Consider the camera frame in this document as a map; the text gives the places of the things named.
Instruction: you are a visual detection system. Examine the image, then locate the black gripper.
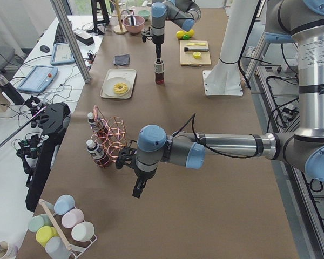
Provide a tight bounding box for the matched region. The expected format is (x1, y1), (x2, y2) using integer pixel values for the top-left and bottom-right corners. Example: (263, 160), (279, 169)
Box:
(153, 34), (164, 63)
(132, 169), (156, 198)

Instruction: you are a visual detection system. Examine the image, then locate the tea bottle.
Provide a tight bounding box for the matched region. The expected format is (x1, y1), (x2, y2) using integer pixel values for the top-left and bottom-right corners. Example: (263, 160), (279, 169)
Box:
(154, 60), (164, 85)
(86, 139), (110, 167)
(87, 112), (108, 137)

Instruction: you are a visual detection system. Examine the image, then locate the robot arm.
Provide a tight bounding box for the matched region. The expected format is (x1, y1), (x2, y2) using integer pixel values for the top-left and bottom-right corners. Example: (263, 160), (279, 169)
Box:
(131, 1), (324, 197)
(150, 0), (201, 64)

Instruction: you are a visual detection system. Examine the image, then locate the cream serving tray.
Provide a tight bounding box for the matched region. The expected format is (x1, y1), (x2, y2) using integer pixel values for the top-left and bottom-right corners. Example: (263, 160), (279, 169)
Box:
(99, 69), (137, 99)

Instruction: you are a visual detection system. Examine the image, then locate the steel muddler black tip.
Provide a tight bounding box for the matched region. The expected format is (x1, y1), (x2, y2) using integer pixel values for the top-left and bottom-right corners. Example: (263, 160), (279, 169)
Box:
(184, 47), (209, 52)

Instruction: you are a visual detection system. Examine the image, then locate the wooden cutting board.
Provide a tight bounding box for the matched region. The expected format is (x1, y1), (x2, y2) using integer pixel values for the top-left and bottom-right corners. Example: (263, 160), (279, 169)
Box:
(180, 40), (211, 66)

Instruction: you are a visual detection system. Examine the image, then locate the yellow plastic knife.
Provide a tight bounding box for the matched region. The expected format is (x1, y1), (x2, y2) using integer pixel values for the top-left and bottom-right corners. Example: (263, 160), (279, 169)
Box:
(186, 42), (207, 46)

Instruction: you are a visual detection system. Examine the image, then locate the pink bowl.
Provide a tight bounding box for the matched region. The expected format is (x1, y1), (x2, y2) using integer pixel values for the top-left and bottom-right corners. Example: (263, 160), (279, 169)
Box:
(123, 15), (145, 34)

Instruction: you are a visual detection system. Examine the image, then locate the grey folded cloth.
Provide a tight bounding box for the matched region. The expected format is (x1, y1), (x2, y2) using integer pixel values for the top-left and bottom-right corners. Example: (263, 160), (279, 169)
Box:
(113, 54), (130, 66)

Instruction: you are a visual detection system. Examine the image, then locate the half lemon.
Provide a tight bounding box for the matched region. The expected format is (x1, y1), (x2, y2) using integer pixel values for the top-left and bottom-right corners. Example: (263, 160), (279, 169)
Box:
(193, 51), (201, 59)

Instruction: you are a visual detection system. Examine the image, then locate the whole yellow lemon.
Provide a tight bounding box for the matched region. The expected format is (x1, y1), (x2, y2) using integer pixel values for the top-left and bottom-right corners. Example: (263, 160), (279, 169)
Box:
(185, 29), (194, 38)

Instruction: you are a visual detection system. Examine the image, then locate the green bowl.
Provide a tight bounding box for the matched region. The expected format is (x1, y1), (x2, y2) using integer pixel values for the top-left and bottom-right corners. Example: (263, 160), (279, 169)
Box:
(137, 10), (151, 21)

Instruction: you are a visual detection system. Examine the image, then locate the steel ice scoop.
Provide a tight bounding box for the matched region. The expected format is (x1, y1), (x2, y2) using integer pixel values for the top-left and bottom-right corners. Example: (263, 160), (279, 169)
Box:
(127, 15), (137, 26)

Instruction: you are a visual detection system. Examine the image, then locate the wooden mug tree stand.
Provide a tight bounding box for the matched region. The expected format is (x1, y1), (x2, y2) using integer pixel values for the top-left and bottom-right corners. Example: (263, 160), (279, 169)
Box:
(110, 0), (128, 35)

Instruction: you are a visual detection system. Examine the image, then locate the glazed donut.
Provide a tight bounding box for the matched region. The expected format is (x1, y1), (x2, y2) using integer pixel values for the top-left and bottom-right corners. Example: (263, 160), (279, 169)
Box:
(113, 82), (129, 94)

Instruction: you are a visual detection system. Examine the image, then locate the white round plate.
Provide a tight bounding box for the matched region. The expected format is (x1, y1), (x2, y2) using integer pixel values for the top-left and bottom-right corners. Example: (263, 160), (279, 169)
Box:
(103, 77), (131, 97)

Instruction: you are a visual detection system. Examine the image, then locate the pink cup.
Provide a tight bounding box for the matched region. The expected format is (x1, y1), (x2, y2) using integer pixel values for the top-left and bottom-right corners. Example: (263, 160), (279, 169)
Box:
(62, 208), (84, 228)

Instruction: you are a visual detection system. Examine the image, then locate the white cup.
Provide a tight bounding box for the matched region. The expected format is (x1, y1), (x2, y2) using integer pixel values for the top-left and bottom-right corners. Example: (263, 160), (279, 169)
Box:
(71, 221), (95, 242)

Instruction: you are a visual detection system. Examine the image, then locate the blue cup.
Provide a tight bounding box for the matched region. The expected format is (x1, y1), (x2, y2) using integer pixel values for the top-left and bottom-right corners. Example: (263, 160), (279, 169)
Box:
(54, 194), (75, 215)

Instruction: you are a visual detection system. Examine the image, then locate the blue teach pendant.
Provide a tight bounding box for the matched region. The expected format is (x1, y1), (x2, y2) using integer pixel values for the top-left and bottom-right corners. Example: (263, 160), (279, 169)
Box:
(17, 65), (58, 93)
(50, 43), (75, 66)

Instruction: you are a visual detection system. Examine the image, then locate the black keyboard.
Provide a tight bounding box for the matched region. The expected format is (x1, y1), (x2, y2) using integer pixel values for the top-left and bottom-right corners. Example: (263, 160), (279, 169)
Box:
(53, 23), (68, 45)

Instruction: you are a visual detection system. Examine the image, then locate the grey cup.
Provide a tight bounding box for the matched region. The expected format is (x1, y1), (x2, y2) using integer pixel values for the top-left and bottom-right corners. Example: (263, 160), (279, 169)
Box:
(45, 237), (71, 259)

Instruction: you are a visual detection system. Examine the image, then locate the green cup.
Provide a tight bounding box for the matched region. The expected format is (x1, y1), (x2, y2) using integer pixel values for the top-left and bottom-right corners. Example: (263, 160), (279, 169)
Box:
(28, 214), (52, 233)

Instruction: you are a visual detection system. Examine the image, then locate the yellow cup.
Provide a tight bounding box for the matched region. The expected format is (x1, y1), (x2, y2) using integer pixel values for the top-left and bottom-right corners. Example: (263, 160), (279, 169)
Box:
(35, 226), (59, 247)

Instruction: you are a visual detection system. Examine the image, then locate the black teleoperation device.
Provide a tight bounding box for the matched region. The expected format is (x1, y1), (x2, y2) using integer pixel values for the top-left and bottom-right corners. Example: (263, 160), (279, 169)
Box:
(0, 101), (71, 212)

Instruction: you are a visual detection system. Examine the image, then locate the black computer mouse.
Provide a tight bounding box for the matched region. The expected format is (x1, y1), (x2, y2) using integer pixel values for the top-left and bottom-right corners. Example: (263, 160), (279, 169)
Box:
(40, 45), (50, 53)

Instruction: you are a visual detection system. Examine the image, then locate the paper tape roll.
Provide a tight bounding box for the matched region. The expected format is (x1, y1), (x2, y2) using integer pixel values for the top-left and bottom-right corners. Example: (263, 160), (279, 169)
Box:
(0, 241), (18, 259)

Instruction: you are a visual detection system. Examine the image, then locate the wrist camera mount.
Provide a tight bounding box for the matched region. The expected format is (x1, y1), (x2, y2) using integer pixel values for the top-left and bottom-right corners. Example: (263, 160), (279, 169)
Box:
(115, 140), (137, 169)

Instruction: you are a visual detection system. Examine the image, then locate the copper wire bottle rack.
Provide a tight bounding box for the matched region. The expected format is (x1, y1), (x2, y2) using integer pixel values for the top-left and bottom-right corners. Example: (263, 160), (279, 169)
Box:
(90, 105), (127, 166)

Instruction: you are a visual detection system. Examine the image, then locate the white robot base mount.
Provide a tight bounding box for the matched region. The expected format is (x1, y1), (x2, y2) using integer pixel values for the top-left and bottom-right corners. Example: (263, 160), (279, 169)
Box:
(203, 1), (261, 96)

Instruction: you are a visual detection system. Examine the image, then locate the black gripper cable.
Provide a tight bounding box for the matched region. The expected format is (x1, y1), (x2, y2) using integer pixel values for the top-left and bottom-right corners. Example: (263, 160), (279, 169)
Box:
(171, 113), (257, 159)

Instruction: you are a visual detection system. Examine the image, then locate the aluminium frame post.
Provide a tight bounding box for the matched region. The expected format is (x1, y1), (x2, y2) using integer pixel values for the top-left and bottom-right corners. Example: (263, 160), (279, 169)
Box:
(50, 0), (91, 84)

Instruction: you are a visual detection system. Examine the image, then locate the white wire cup rack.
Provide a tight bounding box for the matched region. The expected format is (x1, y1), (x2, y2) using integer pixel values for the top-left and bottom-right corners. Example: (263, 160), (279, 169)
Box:
(39, 199), (98, 258)

